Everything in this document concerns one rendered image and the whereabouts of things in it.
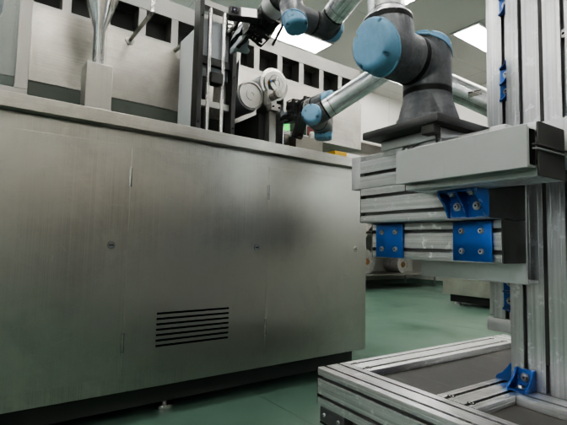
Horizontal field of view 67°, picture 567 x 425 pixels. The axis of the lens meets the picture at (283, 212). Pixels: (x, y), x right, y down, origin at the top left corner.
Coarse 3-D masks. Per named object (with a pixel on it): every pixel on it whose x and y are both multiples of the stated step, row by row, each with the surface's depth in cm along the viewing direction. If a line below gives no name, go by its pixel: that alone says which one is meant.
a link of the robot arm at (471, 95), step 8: (456, 80) 151; (464, 80) 151; (456, 88) 151; (464, 88) 150; (472, 88) 149; (480, 88) 149; (456, 96) 152; (464, 96) 150; (472, 96) 149; (480, 96) 148; (464, 104) 152; (472, 104) 150; (480, 104) 148; (480, 112) 150
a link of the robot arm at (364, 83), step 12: (348, 84) 153; (360, 84) 151; (372, 84) 151; (336, 96) 154; (348, 96) 153; (360, 96) 153; (312, 108) 155; (324, 108) 155; (336, 108) 155; (312, 120) 154; (324, 120) 158
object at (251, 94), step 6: (240, 84) 182; (246, 84) 184; (252, 84) 185; (240, 90) 181; (246, 90) 183; (252, 90) 185; (258, 90) 187; (240, 96) 181; (246, 96) 183; (252, 96) 185; (258, 96) 187; (246, 102) 183; (252, 102) 185; (258, 102) 187; (252, 108) 184
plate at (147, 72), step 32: (32, 32) 165; (64, 32) 172; (32, 64) 165; (64, 64) 171; (128, 64) 186; (160, 64) 195; (128, 96) 186; (160, 96) 194; (288, 96) 238; (352, 128) 267
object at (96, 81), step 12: (96, 0) 155; (108, 0) 156; (96, 12) 155; (108, 12) 158; (96, 24) 156; (108, 24) 160; (96, 36) 156; (96, 48) 156; (96, 60) 156; (84, 72) 153; (96, 72) 153; (108, 72) 156; (84, 84) 152; (96, 84) 153; (108, 84) 155; (84, 96) 151; (96, 96) 153; (108, 96) 155; (108, 108) 155
